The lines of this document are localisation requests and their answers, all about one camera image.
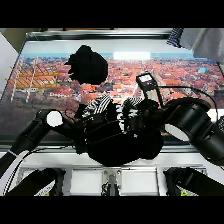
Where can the pale grey garment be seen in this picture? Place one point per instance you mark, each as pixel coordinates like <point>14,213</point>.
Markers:
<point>203,41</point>

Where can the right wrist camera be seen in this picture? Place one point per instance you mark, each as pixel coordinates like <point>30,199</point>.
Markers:
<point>146,81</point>

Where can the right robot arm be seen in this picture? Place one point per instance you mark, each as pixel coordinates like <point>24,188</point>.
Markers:
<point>193,116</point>

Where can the silver frame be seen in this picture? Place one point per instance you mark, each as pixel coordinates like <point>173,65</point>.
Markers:
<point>133,181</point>

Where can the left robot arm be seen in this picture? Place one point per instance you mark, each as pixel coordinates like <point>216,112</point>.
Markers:
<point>30,133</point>

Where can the black and white checked garment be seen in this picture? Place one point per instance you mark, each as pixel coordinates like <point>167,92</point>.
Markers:
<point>175,36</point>

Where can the black garment with white print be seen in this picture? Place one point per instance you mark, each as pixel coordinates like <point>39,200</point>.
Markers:
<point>123,146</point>

